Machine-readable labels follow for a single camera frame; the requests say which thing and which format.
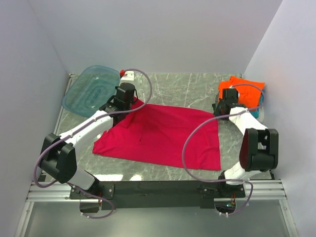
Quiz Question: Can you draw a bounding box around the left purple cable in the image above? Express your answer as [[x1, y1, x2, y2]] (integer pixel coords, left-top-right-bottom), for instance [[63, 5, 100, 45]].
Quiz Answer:
[[33, 67, 153, 220]]

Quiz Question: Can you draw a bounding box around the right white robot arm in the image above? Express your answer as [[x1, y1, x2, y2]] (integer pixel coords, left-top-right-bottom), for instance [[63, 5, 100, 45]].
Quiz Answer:
[[213, 88, 278, 197]]

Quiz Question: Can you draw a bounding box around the orange folded t-shirt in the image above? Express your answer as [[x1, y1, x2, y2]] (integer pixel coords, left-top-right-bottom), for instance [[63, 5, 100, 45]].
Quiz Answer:
[[218, 76, 265, 108]]

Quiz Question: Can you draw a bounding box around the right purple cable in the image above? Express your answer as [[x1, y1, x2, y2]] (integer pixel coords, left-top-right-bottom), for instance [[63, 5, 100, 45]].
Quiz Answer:
[[181, 83, 254, 218]]

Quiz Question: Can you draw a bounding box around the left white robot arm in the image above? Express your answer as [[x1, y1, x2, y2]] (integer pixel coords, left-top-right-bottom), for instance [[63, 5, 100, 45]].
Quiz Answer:
[[36, 83, 137, 198]]

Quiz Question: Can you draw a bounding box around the black base beam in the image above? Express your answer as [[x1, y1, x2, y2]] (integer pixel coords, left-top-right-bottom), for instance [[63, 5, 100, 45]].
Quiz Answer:
[[69, 180, 247, 211]]

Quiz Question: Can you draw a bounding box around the white folded t-shirt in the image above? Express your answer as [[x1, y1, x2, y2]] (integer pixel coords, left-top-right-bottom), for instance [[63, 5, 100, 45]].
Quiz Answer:
[[257, 105, 264, 122]]

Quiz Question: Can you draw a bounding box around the teal plastic bin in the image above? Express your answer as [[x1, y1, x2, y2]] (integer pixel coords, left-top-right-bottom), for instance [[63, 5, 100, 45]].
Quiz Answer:
[[62, 65, 120, 118]]

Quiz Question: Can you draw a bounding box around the magenta t-shirt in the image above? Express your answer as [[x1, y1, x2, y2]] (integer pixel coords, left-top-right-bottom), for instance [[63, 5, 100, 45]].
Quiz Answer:
[[92, 104, 221, 171]]

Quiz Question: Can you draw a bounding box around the teal folded t-shirt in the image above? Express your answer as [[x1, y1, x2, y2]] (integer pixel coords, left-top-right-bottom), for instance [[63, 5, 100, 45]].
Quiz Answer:
[[250, 89, 265, 119]]

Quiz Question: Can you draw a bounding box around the purple cable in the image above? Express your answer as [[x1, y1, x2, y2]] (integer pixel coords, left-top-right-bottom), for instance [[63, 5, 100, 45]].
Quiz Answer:
[[33, 67, 153, 220], [181, 83, 254, 218]]

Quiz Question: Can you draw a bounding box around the aluminium rail frame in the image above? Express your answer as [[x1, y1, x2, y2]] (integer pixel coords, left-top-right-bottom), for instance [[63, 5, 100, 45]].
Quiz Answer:
[[15, 73, 299, 237]]

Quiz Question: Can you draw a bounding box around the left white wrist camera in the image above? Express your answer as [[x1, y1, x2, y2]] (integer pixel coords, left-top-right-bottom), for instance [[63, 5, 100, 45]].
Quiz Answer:
[[119, 70, 135, 83]]

